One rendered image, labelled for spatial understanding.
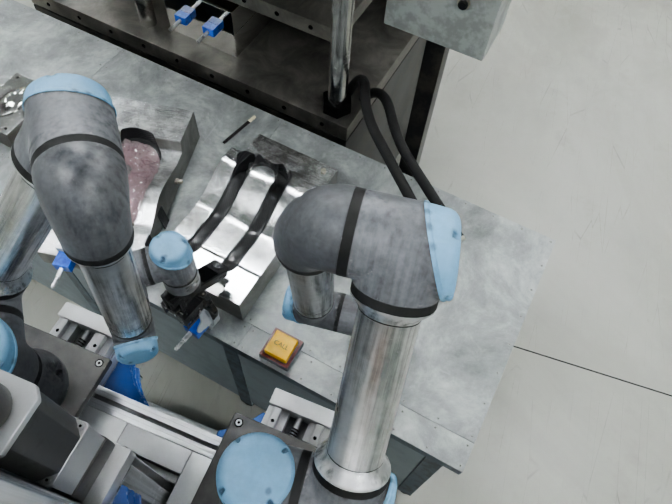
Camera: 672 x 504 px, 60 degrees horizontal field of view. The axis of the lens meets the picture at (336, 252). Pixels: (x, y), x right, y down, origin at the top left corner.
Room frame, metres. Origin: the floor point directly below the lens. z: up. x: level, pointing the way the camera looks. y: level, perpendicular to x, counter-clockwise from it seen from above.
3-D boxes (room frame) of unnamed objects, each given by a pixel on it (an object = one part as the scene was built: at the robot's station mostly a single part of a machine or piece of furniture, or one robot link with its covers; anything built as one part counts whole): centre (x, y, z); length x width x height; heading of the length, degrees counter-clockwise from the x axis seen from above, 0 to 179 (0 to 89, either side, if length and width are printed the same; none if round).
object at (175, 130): (0.92, 0.60, 0.86); 0.50 x 0.26 x 0.11; 173
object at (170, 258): (0.54, 0.32, 1.14); 0.09 x 0.08 x 0.11; 113
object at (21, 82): (1.16, 0.98, 0.84); 0.20 x 0.15 x 0.07; 156
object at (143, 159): (0.91, 0.59, 0.90); 0.26 x 0.18 x 0.08; 173
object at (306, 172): (0.85, 0.24, 0.87); 0.50 x 0.26 x 0.14; 156
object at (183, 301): (0.54, 0.32, 0.99); 0.09 x 0.08 x 0.12; 150
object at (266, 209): (0.84, 0.25, 0.92); 0.35 x 0.16 x 0.09; 156
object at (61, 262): (0.66, 0.67, 0.86); 0.13 x 0.05 x 0.05; 173
